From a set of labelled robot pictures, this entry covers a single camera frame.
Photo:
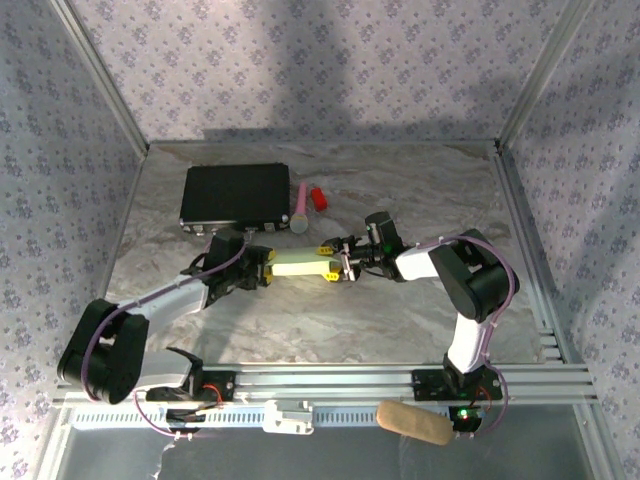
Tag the pink toy microphone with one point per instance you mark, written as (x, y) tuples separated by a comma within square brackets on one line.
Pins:
[(300, 205)]

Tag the small red cylinder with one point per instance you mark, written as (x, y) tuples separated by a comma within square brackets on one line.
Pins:
[(319, 197)]

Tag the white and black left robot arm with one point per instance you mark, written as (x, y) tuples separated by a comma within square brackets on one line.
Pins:
[(165, 295)]

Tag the small circuit board with LED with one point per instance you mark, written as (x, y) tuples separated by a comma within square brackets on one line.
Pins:
[(465, 417)]

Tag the tan foam roll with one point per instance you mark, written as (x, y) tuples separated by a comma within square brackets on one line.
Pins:
[(415, 422)]

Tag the white plastic clip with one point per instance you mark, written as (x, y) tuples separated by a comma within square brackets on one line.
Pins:
[(287, 417)]

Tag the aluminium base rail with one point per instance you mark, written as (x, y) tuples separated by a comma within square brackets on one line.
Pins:
[(325, 382)]

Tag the black hard case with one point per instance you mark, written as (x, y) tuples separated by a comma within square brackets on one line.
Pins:
[(235, 195)]

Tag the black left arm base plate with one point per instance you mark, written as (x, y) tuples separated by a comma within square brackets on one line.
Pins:
[(222, 386)]

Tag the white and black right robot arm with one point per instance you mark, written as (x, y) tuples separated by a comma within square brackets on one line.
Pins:
[(415, 260)]

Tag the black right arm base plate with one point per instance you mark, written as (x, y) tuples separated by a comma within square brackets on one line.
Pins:
[(425, 386)]

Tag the light green paper box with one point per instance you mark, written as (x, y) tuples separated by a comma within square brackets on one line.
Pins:
[(300, 262)]

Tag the aluminium frame post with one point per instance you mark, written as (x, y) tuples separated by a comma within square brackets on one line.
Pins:
[(545, 75), (100, 75)]

